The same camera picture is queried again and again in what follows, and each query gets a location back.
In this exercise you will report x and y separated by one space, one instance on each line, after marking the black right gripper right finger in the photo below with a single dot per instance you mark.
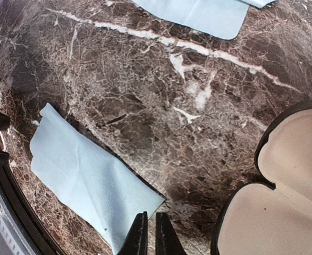
167 241

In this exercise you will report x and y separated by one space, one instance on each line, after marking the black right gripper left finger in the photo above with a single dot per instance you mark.
137 238

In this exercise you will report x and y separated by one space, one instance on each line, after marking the light blue cleaning cloth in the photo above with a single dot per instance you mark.
93 183
219 18

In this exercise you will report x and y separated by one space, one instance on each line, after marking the black hard glasses case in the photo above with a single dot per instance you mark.
273 216

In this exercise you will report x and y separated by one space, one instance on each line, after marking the white slotted cable duct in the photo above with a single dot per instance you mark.
12 234

